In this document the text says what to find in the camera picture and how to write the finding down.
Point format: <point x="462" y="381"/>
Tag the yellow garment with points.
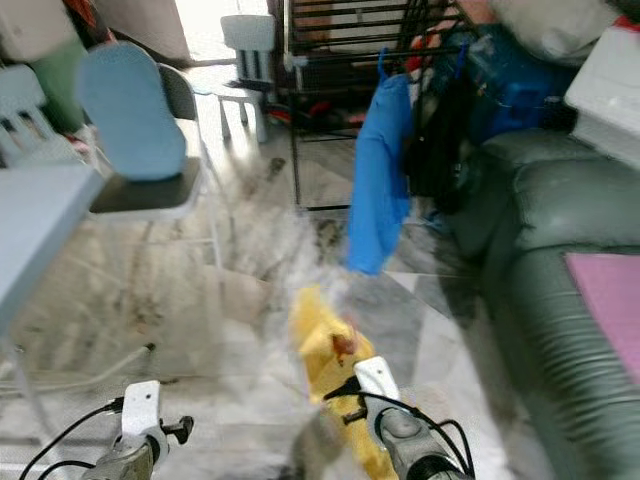
<point x="325" y="345"/>

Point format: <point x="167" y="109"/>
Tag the blue plastic clothes hanger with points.
<point x="380" y="62"/>

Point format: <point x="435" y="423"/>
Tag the bright blue garment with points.
<point x="380" y="180"/>

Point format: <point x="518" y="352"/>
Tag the light blue folding table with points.
<point x="40" y="230"/>

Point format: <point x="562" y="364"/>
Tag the black garment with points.
<point x="440" y="150"/>

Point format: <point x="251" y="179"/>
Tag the black clothes drying rack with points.
<point x="293" y="140"/>

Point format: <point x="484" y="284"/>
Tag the pink cloth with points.
<point x="605" y="300"/>

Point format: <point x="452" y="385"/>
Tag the blue chair cushion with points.
<point x="130" y="110"/>

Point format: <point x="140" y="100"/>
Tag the blue plastic crate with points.
<point x="520" y="90"/>

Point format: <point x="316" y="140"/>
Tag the white plastic kids chair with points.
<point x="25" y="95"/>
<point x="248" y="35"/>

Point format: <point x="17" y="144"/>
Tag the white plastic box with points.
<point x="605" y="90"/>

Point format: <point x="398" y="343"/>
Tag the beige fabric bundle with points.
<point x="555" y="25"/>

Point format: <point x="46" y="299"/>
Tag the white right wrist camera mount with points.
<point x="378" y="380"/>

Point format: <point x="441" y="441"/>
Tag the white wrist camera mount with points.
<point x="378" y="380"/>
<point x="142" y="405"/>

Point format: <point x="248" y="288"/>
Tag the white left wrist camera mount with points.
<point x="142" y="405"/>

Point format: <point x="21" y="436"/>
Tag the grey folding chair white frame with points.
<point x="150" y="195"/>

